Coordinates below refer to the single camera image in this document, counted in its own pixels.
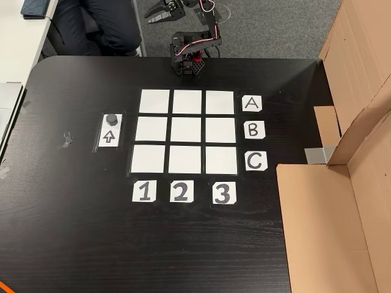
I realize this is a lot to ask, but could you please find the white paper grid square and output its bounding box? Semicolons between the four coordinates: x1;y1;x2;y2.
130;145;166;173
205;90;235;115
139;89;170;114
172;89;203;115
170;117;203;143
205;117;236;143
168;145;203;175
205;146;239;175
134;117;169;142

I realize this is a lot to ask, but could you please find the white metal desk leg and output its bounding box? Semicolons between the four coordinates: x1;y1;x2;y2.
131;0;148;57

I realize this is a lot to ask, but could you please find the black floor tape patch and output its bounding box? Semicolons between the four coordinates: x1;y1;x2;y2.
194;5;232;26

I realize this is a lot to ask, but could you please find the person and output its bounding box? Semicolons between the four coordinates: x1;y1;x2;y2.
46;0;143;57

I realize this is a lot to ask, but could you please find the letter A paper sheet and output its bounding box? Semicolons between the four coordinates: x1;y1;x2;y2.
242;95;263;113

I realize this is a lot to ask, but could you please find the dark blue notebook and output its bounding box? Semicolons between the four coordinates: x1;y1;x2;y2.
20;0;51;20

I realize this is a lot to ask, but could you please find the white arrow paper sheet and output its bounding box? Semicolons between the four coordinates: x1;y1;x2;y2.
98;114;123;148

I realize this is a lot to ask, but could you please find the white side desk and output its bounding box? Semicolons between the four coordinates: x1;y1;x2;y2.
0;0;59;91

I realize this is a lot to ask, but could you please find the letter B paper sheet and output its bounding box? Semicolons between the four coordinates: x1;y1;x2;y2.
243;120;266;140

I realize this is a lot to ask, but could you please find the letter C paper sheet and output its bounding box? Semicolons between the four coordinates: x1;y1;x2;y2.
244;151;268;172

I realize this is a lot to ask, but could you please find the number 1 paper sheet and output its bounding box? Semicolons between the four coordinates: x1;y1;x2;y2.
132;179;158;203

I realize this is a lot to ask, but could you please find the number 2 paper sheet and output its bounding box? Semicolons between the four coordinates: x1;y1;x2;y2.
169;179;195;203

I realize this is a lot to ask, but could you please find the number 3 paper sheet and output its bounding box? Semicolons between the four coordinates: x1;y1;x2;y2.
212;181;237;205

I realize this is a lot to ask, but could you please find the brown cardboard panel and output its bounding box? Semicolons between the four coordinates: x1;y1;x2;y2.
313;0;391;165
276;108;391;293

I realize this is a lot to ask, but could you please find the black power cable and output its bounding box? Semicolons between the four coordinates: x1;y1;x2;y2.
201;45;221;59

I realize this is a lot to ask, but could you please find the grey duct tape strip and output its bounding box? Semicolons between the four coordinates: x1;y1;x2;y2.
304;146;337;165

